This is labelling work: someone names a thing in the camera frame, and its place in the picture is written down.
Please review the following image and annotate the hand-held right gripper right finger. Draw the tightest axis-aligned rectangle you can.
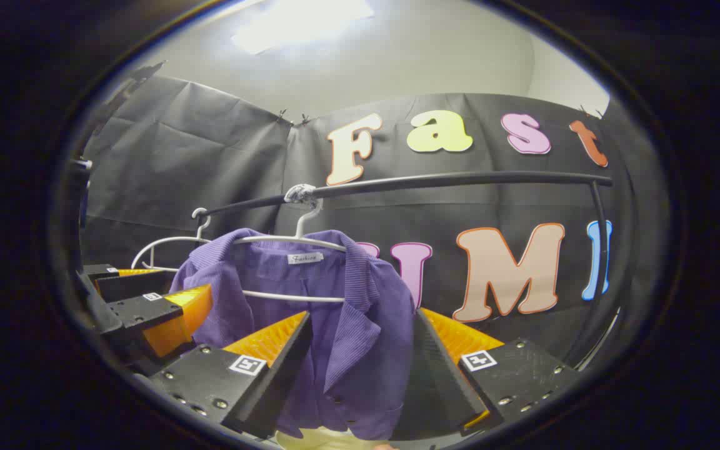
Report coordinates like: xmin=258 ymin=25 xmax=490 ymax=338
xmin=411 ymin=307 xmax=579 ymax=438

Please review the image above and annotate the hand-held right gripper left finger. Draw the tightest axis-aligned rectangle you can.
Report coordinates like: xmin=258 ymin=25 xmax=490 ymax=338
xmin=147 ymin=311 xmax=313 ymax=440

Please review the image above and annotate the white clothes hanger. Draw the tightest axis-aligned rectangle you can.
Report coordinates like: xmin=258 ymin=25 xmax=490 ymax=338
xmin=131 ymin=207 xmax=212 ymax=273
xmin=235 ymin=184 xmax=348 ymax=304

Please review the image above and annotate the cream laundry hamper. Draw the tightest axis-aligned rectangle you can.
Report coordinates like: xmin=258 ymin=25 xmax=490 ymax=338
xmin=276 ymin=428 xmax=398 ymax=450

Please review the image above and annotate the purple ribbed shirt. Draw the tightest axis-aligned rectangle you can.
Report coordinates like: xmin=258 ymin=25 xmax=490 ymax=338
xmin=169 ymin=228 xmax=417 ymax=441

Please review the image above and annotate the black clothes rack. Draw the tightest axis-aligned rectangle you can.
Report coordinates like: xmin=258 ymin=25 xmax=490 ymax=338
xmin=196 ymin=172 xmax=614 ymax=376

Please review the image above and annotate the black backdrop cloth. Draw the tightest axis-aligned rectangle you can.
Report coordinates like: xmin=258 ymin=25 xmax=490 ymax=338
xmin=79 ymin=61 xmax=673 ymax=388

